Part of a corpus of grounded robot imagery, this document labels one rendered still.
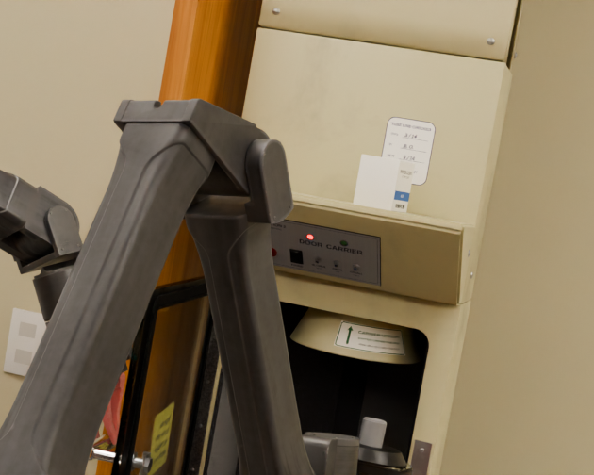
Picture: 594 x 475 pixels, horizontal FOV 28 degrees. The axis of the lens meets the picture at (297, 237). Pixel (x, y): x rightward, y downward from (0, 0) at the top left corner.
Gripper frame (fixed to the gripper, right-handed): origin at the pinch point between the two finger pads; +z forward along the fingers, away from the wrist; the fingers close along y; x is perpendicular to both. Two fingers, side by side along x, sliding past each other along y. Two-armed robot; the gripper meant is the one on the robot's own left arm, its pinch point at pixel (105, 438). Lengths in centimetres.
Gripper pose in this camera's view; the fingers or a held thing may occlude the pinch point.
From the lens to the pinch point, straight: 136.7
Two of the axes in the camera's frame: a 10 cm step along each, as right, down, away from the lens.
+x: -1.7, 0.4, -9.8
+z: 2.8, 9.6, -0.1
